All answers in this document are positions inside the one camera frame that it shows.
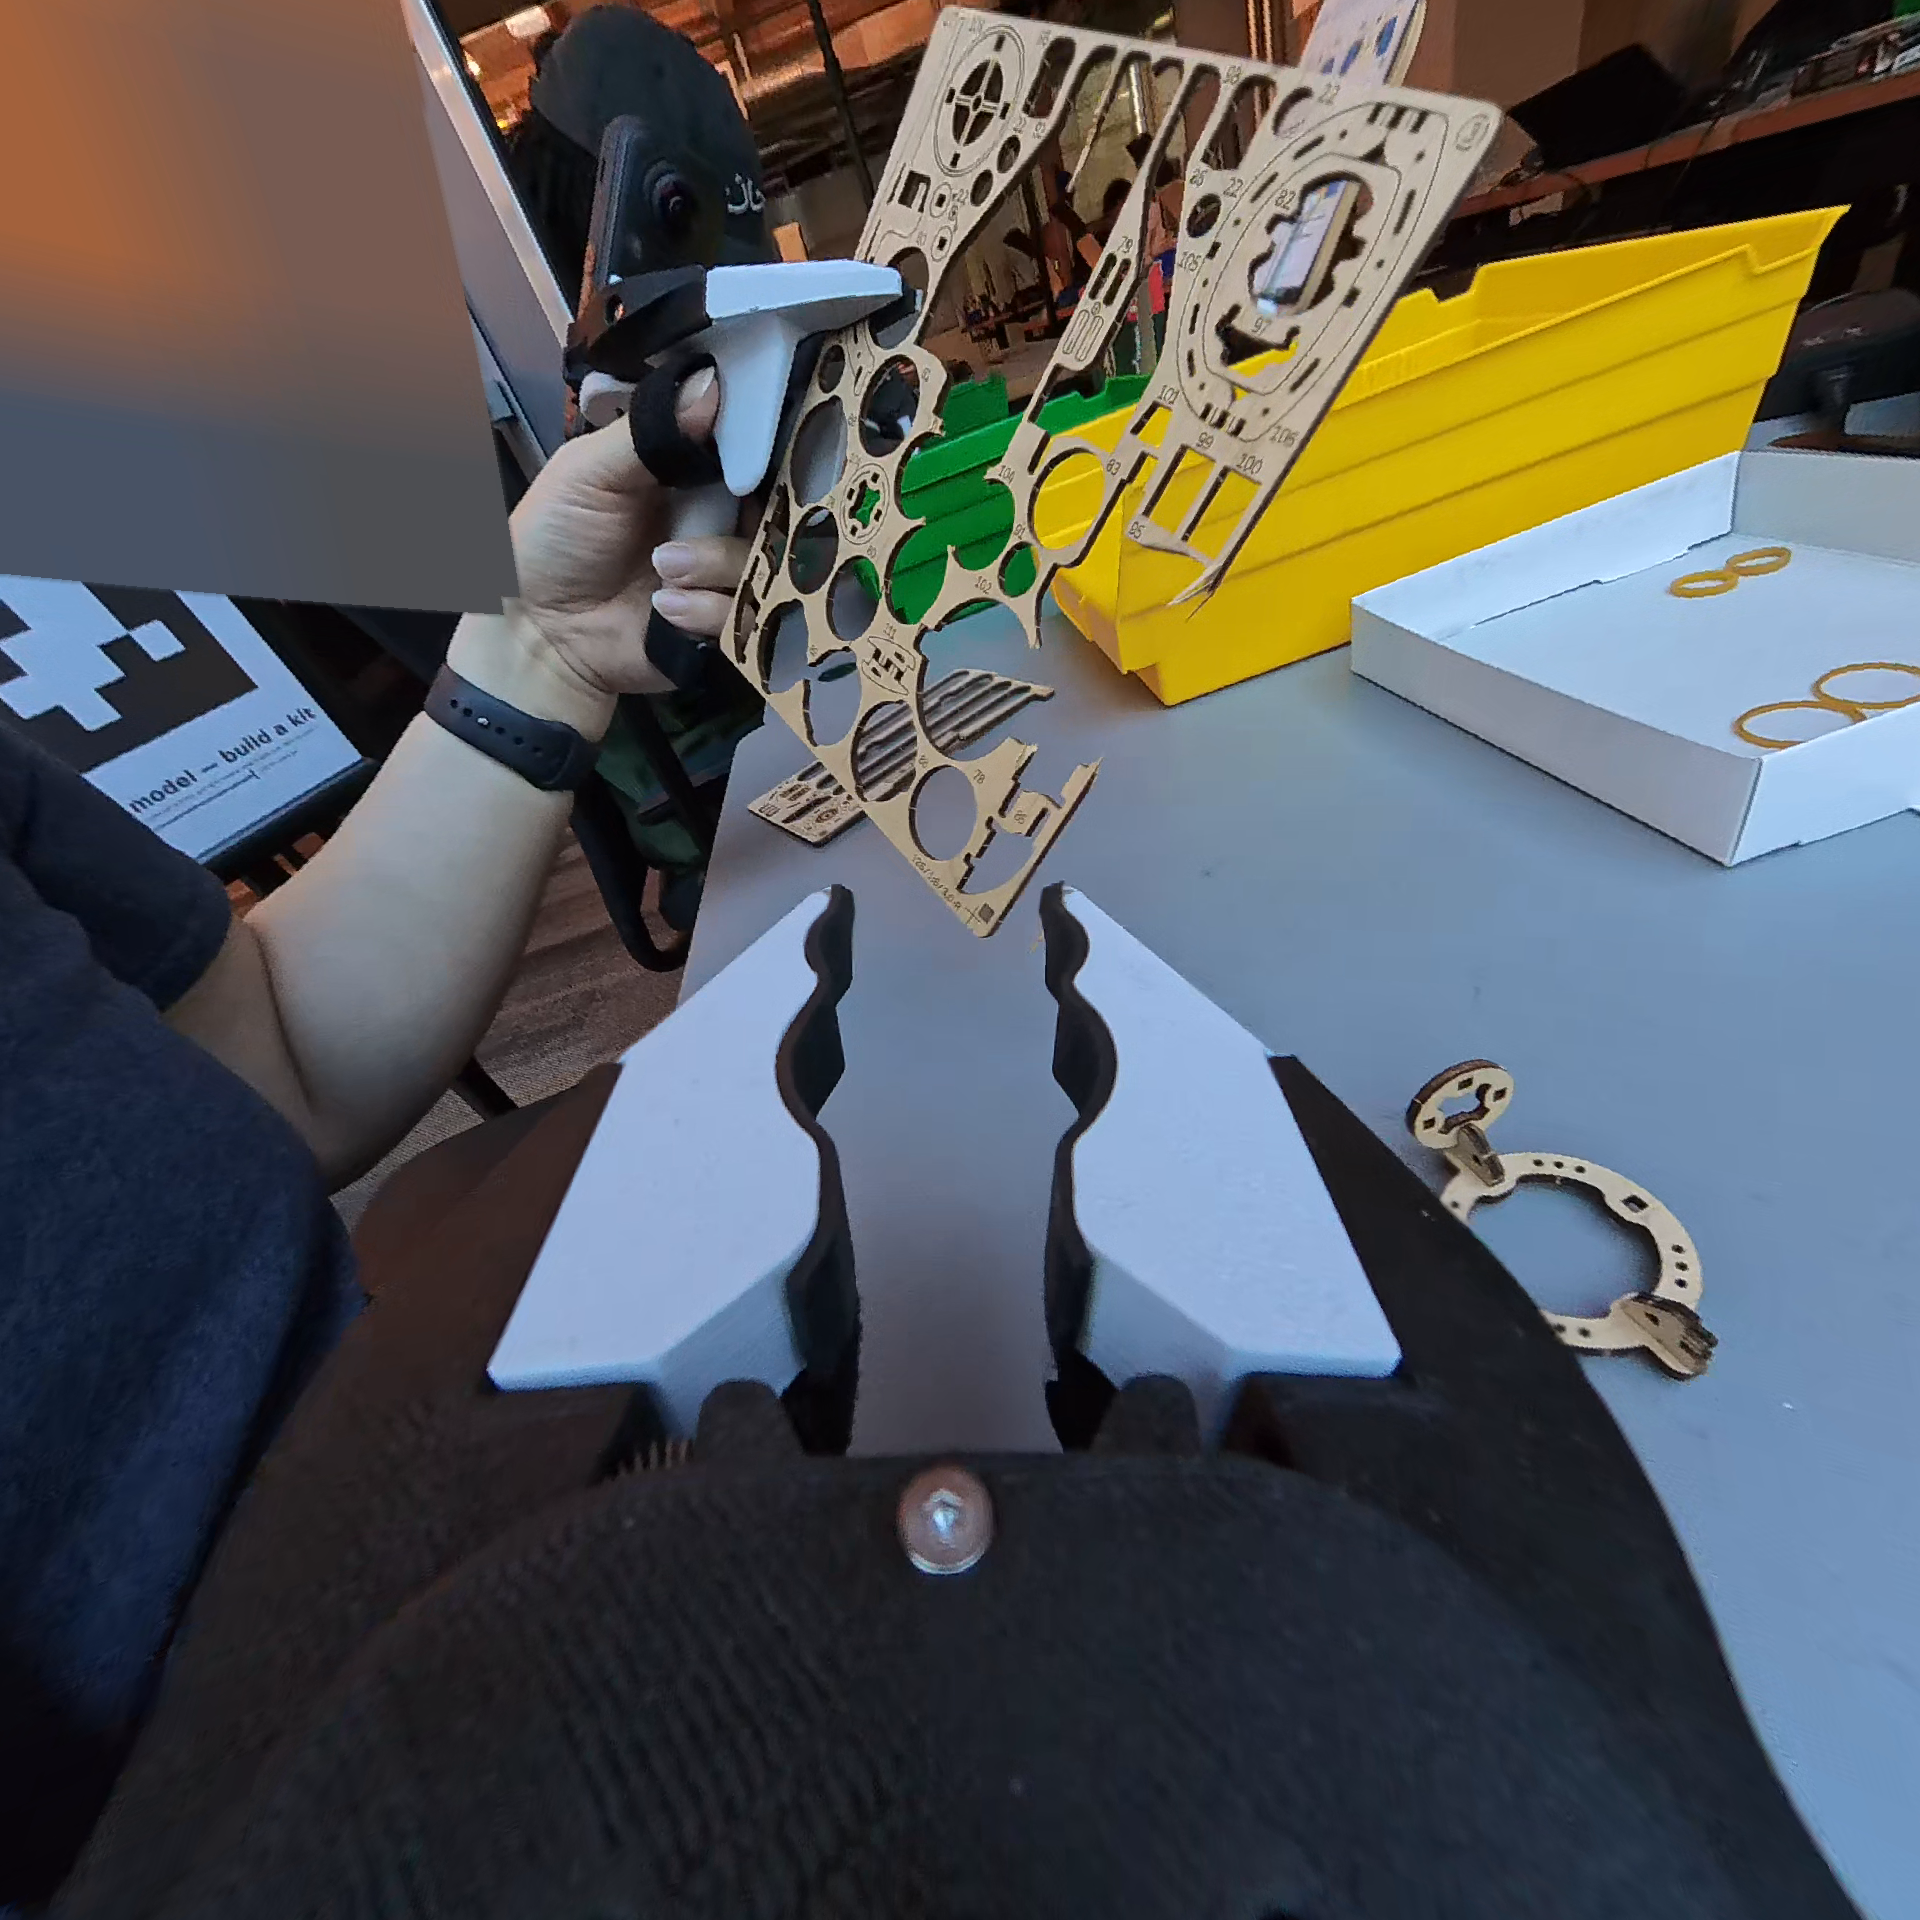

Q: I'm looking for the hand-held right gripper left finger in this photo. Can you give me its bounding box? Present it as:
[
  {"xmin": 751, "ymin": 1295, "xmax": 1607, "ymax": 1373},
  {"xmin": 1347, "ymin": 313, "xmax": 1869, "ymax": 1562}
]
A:
[{"xmin": 485, "ymin": 885, "xmax": 871, "ymax": 1449}]

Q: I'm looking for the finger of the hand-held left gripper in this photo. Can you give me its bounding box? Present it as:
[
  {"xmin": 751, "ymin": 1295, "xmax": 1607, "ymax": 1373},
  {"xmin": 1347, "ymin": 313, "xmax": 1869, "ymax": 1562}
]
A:
[{"xmin": 701, "ymin": 258, "xmax": 921, "ymax": 501}]

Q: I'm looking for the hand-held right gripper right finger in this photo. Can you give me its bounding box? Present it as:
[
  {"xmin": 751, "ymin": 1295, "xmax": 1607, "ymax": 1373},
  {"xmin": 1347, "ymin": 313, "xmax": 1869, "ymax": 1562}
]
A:
[{"xmin": 1040, "ymin": 883, "xmax": 1405, "ymax": 1449}]

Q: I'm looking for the laser-cut wooden parts sheet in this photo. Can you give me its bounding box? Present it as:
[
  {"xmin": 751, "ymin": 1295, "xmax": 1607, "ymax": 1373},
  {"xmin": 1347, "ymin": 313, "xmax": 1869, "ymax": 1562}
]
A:
[{"xmin": 718, "ymin": 8, "xmax": 1502, "ymax": 940}]

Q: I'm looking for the person's left forearm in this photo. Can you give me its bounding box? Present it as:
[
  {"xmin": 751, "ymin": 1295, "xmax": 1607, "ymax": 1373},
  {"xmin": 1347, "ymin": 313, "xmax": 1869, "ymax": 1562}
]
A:
[{"xmin": 166, "ymin": 704, "xmax": 578, "ymax": 1193}]

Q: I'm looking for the person's left hand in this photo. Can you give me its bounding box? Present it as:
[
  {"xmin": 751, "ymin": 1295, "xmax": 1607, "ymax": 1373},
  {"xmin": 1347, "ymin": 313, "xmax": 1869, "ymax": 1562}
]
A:
[{"xmin": 451, "ymin": 427, "xmax": 755, "ymax": 722}]

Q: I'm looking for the grey framed display panel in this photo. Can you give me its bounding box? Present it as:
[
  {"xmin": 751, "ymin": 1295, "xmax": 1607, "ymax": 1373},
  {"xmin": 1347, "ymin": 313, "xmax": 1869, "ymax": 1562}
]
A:
[{"xmin": 396, "ymin": 0, "xmax": 578, "ymax": 468}]

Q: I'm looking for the green plastic bin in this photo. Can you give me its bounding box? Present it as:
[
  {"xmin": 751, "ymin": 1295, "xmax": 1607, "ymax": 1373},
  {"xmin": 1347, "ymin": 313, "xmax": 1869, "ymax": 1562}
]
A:
[{"xmin": 884, "ymin": 375, "xmax": 1158, "ymax": 638}]

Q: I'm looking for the dark green cloth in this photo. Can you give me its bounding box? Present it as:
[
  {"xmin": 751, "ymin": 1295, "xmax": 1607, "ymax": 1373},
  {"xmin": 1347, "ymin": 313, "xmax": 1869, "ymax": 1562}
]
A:
[{"xmin": 576, "ymin": 691, "xmax": 767, "ymax": 969}]

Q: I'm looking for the slotted wooden sheet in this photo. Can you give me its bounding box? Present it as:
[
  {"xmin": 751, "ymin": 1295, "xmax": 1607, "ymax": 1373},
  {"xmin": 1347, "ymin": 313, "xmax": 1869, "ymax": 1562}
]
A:
[{"xmin": 744, "ymin": 670, "xmax": 1056, "ymax": 854}]

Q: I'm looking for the black wrist watch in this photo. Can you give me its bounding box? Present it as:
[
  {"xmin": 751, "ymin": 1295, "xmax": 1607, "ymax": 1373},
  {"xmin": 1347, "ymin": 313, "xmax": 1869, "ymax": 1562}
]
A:
[{"xmin": 425, "ymin": 664, "xmax": 602, "ymax": 796}]

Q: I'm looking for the black framed marker sign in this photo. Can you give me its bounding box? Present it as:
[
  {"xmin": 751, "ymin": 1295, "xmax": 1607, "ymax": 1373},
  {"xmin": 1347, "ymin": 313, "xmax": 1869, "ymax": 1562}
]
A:
[{"xmin": 0, "ymin": 582, "xmax": 374, "ymax": 869}]

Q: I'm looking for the white cardboard box tray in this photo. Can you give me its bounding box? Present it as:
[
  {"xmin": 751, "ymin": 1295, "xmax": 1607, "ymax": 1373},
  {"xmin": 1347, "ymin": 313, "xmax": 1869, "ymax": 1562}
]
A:
[{"xmin": 1350, "ymin": 447, "xmax": 1920, "ymax": 869}]

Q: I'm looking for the white instruction poster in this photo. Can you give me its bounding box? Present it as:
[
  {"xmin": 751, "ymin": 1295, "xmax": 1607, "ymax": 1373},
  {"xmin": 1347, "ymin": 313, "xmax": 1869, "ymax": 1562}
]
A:
[{"xmin": 1296, "ymin": 0, "xmax": 1431, "ymax": 91}]

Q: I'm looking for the yellow plastic bin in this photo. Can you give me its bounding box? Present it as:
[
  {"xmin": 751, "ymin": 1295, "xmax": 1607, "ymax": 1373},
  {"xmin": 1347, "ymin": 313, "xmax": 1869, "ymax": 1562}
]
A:
[{"xmin": 1035, "ymin": 205, "xmax": 1850, "ymax": 707}]

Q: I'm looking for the long wooden workbench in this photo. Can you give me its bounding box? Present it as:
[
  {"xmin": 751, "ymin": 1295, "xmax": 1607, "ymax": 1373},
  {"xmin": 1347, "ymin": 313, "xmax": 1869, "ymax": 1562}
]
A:
[{"xmin": 1461, "ymin": 66, "xmax": 1920, "ymax": 227}]

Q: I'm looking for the small wooden ring assembly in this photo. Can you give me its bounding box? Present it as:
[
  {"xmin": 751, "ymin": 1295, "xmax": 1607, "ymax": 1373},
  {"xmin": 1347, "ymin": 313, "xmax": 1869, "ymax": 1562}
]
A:
[{"xmin": 1405, "ymin": 1060, "xmax": 1717, "ymax": 1379}]

